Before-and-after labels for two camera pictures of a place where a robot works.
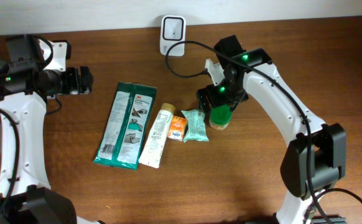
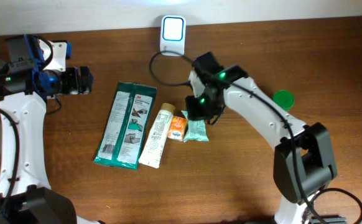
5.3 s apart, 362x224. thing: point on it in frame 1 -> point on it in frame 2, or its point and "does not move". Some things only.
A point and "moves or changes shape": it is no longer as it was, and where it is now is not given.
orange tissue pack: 178,127 does not move
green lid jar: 220,117 moves or changes shape
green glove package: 125,131 does not move
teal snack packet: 196,129 does not move
